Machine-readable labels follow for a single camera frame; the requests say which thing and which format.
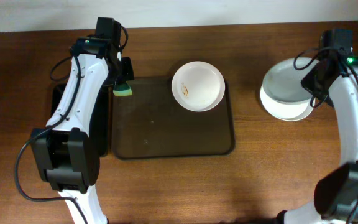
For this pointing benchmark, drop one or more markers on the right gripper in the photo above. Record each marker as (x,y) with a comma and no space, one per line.
(304,83)

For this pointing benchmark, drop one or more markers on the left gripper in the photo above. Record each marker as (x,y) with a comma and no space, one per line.
(128,73)

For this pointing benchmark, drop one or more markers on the green yellow sponge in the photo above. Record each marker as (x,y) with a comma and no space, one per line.
(122,90)

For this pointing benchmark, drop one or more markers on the pale blue plate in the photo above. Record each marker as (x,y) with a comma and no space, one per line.
(283,83)

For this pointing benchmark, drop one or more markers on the white plate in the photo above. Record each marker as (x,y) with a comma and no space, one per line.
(198,86)
(284,111)

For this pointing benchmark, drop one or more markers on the white plate top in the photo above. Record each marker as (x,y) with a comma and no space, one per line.
(198,86)

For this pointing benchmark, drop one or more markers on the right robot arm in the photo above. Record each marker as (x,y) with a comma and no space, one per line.
(336,195)

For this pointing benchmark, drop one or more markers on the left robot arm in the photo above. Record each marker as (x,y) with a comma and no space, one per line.
(75,180)

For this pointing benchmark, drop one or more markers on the brown plastic serving tray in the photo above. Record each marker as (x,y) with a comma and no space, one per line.
(151,124)

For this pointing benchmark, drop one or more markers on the black rectangular tray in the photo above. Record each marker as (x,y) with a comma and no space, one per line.
(99,124)

